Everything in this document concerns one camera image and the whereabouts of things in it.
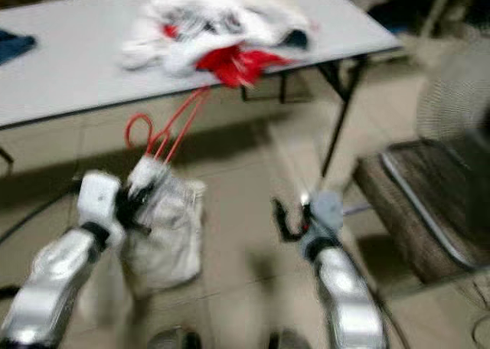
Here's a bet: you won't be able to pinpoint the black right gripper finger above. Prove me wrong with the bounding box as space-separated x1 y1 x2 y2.
272 198 298 243

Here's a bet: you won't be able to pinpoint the red wire clothes hanger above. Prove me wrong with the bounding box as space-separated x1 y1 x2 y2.
126 87 211 162

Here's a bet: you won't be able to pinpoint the blue denim shorts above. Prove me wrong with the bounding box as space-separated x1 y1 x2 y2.
0 29 38 65

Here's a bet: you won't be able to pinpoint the grey robot right foot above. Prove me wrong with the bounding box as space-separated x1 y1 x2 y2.
268 330 315 349

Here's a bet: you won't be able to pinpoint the white folding table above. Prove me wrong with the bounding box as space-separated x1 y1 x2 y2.
0 0 403 178

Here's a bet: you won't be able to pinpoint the red garment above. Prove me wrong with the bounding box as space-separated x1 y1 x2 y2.
195 45 292 88

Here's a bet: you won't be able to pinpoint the black standing fan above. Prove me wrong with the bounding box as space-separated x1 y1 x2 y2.
417 39 490 147

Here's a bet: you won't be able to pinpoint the white shirt with black print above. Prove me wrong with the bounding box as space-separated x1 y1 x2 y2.
121 0 315 78

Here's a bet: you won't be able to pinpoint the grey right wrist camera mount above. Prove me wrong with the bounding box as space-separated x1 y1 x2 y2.
302 192 344 243

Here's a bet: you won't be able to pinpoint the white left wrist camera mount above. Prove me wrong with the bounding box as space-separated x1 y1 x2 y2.
77 171 123 231

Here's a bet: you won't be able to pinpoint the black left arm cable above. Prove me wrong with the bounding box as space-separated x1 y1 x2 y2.
0 184 81 243

